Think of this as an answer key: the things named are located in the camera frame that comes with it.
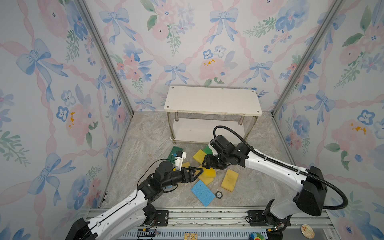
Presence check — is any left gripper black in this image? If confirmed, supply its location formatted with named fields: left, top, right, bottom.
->
left=160, top=166, right=203, bottom=190

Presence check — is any large blue sponge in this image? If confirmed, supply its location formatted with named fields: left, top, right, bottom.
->
left=191, top=181, right=216, bottom=207

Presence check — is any tan yellow orange-backed sponge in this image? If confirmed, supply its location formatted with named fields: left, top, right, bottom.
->
left=221, top=170, right=239, bottom=192

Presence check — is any bright yellow sponge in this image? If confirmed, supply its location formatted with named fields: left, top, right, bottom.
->
left=201, top=168, right=217, bottom=178

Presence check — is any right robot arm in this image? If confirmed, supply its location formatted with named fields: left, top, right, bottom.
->
left=203, top=135, right=328, bottom=226

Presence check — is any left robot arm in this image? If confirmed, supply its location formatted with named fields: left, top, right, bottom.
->
left=66, top=161, right=204, bottom=240

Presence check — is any white two-tier shelf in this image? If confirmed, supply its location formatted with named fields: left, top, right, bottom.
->
left=164, top=86, right=263, bottom=144

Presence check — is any pale yellow sponge left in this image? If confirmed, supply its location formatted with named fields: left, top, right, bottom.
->
left=182, top=162, right=191, bottom=168

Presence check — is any yellow-green sponge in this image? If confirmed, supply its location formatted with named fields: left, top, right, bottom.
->
left=193, top=150, right=207, bottom=165

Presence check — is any green sponge right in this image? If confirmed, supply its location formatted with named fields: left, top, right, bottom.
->
left=203, top=145, right=213, bottom=155

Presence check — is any dark green scouring sponge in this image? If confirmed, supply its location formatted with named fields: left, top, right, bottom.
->
left=166, top=147, right=183, bottom=165

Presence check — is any poker chip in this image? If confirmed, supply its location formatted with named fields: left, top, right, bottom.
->
left=215, top=191, right=223, bottom=199

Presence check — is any small yellow circuit board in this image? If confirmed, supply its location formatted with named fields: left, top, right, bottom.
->
left=184, top=233, right=198, bottom=240

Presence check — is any colourful toy object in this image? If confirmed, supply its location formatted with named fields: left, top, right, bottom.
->
left=249, top=232, right=266, bottom=240

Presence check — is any round beige disc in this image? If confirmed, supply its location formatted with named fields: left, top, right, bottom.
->
left=301, top=224, right=315, bottom=240

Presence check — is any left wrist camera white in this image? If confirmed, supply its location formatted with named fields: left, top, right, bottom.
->
left=173, top=151, right=187, bottom=171

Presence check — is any thin black cable left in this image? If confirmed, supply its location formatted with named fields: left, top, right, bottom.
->
left=136, top=158, right=179, bottom=194

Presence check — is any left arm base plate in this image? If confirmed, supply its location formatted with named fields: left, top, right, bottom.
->
left=143, top=210, right=170, bottom=227

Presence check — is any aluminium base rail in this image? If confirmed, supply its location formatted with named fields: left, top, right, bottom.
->
left=76, top=206, right=341, bottom=240

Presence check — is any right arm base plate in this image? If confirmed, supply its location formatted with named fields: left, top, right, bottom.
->
left=245, top=210, right=291, bottom=228

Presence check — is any black corrugated cable right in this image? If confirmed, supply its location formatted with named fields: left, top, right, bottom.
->
left=212, top=125, right=349, bottom=210

